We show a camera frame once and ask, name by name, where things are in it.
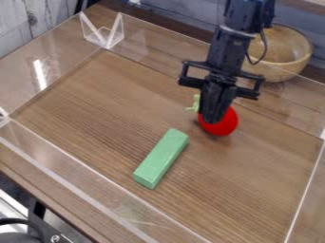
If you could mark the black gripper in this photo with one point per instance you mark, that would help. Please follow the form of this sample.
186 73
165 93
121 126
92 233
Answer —
218 76

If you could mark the red plush tomato toy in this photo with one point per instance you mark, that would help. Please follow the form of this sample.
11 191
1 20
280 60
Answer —
225 127

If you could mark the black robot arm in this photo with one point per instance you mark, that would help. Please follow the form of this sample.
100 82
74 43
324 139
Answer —
249 16

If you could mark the green rectangular block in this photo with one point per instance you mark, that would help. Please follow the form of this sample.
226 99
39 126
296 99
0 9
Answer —
161 157

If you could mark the wooden bowl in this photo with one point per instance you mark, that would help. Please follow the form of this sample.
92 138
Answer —
289 53

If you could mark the black device with logo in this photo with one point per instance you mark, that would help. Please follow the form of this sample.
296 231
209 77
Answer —
51 235

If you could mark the clear acrylic tray enclosure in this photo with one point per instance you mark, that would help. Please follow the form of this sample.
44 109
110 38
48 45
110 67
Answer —
90 108

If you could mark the clear acrylic corner bracket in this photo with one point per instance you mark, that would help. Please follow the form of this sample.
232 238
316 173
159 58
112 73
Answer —
104 37

